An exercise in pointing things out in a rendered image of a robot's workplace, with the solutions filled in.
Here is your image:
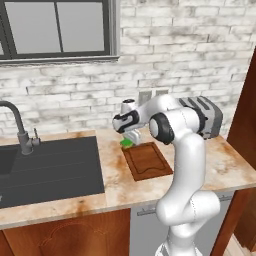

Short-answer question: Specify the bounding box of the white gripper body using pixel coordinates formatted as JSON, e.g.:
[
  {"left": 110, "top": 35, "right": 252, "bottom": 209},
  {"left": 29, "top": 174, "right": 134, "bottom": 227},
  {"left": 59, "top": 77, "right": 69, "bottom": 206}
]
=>
[{"left": 123, "top": 129, "right": 143, "bottom": 147}]

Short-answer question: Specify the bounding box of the grey dishwasher handle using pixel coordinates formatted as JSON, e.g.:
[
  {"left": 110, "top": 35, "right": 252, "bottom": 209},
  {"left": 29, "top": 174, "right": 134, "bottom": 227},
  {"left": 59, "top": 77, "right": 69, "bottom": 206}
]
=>
[{"left": 136, "top": 194, "right": 234, "bottom": 217}]

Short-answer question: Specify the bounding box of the grey dishwasher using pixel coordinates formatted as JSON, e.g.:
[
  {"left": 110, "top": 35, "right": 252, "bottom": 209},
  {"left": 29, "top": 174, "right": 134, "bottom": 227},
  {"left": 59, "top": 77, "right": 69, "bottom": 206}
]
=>
[{"left": 129, "top": 190, "right": 235, "bottom": 256}]

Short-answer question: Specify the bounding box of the grey sink faucet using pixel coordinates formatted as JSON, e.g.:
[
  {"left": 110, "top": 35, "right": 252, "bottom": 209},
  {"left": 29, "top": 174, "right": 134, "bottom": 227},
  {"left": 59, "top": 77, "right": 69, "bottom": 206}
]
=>
[{"left": 0, "top": 100, "right": 42, "bottom": 156}]

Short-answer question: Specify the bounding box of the grey toaster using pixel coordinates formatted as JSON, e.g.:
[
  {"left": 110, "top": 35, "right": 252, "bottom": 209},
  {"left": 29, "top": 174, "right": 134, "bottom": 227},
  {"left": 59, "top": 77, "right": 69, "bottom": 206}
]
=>
[{"left": 177, "top": 95, "right": 224, "bottom": 140}]

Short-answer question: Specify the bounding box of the brown wooden cutting board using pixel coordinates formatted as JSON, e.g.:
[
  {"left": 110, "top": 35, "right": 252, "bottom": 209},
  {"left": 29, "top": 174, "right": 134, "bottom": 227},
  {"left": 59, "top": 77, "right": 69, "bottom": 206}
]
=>
[{"left": 121, "top": 141, "right": 174, "bottom": 182}]

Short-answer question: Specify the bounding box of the grey wall outlet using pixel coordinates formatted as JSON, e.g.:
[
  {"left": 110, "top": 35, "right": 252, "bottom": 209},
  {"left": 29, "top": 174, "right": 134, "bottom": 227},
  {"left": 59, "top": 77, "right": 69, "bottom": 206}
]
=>
[
  {"left": 154, "top": 88, "right": 170, "bottom": 98},
  {"left": 138, "top": 90, "right": 153, "bottom": 106}
]

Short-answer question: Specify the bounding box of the green sponge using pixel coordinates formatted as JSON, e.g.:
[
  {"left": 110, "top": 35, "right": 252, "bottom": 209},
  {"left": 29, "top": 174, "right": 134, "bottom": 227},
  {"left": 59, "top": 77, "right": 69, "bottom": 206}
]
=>
[{"left": 120, "top": 138, "right": 135, "bottom": 148}]

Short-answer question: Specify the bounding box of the wooden cabinet door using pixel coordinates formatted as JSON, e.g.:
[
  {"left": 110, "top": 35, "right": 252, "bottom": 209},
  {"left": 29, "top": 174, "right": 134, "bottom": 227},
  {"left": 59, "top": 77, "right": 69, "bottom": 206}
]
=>
[{"left": 2, "top": 208, "right": 132, "bottom": 256}]

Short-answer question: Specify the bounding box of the tall wooden cabinet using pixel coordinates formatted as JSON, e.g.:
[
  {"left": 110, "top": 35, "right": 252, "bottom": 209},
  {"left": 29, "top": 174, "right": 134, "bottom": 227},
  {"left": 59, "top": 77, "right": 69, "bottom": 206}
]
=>
[{"left": 209, "top": 45, "right": 256, "bottom": 256}]

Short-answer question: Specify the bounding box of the dark grey sink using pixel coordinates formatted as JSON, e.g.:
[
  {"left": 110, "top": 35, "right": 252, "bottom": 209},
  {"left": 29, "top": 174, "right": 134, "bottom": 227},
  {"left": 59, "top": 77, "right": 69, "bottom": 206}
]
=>
[{"left": 0, "top": 134, "right": 106, "bottom": 210}]

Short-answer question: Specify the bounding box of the grey framed window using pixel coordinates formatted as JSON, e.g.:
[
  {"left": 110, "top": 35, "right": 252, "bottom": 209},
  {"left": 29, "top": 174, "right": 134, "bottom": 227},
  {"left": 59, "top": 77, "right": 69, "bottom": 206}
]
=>
[{"left": 0, "top": 0, "right": 121, "bottom": 65}]

